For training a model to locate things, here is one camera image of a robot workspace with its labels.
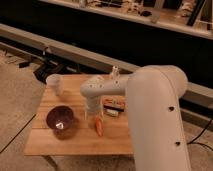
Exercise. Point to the white ceramic cup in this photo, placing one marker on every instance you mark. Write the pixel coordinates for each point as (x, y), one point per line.
(55, 83)

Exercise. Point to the black floor object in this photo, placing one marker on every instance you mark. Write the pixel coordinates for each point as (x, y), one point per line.
(47, 69)

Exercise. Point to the wooden table board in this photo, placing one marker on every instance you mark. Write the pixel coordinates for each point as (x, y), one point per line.
(80, 138)

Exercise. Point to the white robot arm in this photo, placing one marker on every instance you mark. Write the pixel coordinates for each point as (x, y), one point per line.
(152, 96)

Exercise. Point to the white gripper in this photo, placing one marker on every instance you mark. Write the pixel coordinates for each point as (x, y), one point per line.
(93, 108)

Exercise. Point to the dark purple bowl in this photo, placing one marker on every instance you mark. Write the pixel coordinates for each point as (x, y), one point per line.
(59, 119)

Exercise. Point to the orange pepper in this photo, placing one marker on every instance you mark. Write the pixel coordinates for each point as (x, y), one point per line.
(99, 126)

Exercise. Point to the small white packet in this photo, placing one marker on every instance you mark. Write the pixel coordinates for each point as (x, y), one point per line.
(112, 113)

